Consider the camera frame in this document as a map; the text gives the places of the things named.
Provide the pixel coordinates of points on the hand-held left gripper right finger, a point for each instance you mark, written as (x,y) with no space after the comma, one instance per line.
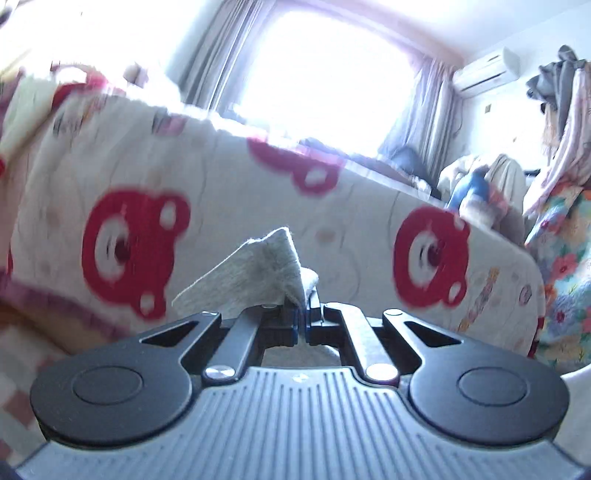
(311,330)

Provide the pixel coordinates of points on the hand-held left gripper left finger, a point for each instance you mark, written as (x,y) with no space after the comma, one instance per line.
(288,330)

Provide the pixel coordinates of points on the light grey printed t-shirt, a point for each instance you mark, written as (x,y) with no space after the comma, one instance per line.
(258,277)

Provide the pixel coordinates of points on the bear printed bed cover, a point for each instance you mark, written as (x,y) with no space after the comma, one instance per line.
(231,184)

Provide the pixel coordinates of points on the dark cloth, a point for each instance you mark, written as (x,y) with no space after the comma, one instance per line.
(411,164)

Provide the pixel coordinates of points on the pink blue plush toy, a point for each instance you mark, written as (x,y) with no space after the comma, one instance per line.
(468,189)

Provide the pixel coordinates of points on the grey curtain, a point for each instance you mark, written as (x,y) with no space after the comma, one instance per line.
(217,55)
(434,106)

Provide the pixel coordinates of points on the window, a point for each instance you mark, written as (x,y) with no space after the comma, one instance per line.
(323,69)

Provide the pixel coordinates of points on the floral quilt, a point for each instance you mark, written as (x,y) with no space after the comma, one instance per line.
(563,258)

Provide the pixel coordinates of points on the dog printed checkered mat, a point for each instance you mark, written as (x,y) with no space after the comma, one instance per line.
(23,369)

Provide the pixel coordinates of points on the white air conditioner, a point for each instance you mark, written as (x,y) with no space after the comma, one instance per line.
(485,71)

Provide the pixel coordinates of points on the pink striped hanging garment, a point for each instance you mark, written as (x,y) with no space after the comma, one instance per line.
(575,138)

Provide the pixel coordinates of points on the grey hanging garment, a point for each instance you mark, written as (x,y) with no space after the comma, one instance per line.
(556,83)

